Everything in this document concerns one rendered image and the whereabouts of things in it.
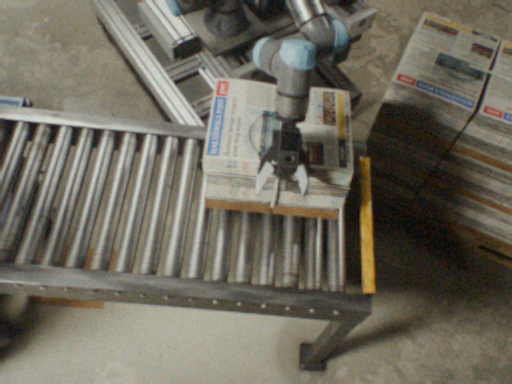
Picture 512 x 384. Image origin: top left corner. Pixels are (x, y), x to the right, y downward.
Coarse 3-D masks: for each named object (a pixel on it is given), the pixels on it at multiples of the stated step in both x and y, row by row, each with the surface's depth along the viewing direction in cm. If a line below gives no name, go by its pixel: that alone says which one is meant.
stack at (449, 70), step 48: (432, 48) 173; (480, 48) 174; (384, 96) 207; (432, 96) 164; (480, 96) 171; (384, 144) 193; (432, 144) 182; (480, 144) 172; (432, 192) 206; (480, 192) 193; (480, 240) 217
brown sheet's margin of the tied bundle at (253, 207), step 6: (204, 198) 135; (204, 204) 136; (210, 204) 136; (216, 204) 136; (222, 204) 135; (228, 204) 135; (234, 204) 135; (240, 204) 135; (246, 204) 135; (252, 204) 135; (258, 204) 134; (246, 210) 137; (252, 210) 137; (258, 210) 137
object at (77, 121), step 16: (0, 112) 152; (16, 112) 152; (32, 112) 153; (48, 112) 153; (64, 112) 154; (80, 128) 153; (96, 128) 152; (112, 128) 152; (128, 128) 152; (144, 128) 153; (160, 128) 153; (176, 128) 154; (192, 128) 154; (96, 144) 160; (160, 144) 157; (352, 144) 155
